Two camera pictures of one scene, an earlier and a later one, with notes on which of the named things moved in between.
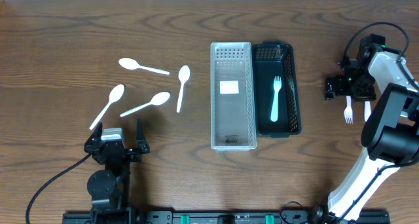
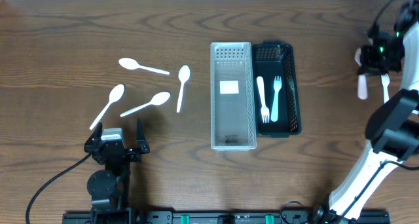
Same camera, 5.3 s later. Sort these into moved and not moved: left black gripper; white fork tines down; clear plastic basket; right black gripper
Moved: right black gripper; white fork tines down
Not moved: left black gripper; clear plastic basket
